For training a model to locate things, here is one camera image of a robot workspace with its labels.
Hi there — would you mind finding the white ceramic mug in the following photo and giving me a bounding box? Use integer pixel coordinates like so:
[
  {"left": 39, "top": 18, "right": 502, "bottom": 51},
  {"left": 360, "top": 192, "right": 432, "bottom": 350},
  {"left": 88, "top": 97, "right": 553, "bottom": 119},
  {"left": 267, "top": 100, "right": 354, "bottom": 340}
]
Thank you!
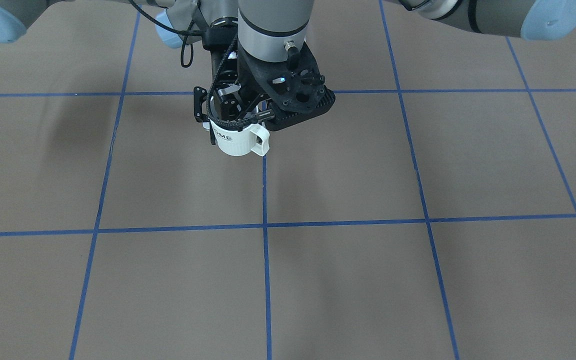
[{"left": 207, "top": 115, "right": 271, "bottom": 157}]

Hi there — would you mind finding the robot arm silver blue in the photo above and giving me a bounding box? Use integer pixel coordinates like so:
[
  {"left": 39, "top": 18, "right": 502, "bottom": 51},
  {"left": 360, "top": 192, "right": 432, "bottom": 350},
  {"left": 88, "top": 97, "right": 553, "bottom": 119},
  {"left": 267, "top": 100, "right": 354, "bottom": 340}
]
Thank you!
[{"left": 238, "top": 0, "right": 576, "bottom": 132}]

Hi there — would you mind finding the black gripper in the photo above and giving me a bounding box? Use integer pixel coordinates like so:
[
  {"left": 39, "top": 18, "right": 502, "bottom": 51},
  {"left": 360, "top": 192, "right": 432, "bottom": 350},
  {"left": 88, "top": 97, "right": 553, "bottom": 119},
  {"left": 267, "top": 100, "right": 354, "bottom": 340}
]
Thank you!
[
  {"left": 193, "top": 27, "right": 238, "bottom": 123},
  {"left": 215, "top": 48, "right": 275, "bottom": 123}
]

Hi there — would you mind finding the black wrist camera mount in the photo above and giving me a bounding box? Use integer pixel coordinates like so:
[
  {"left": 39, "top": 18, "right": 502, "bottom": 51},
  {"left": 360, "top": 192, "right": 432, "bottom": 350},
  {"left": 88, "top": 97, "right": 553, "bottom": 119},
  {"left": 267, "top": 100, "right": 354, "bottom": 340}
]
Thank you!
[{"left": 264, "top": 43, "right": 336, "bottom": 132}]

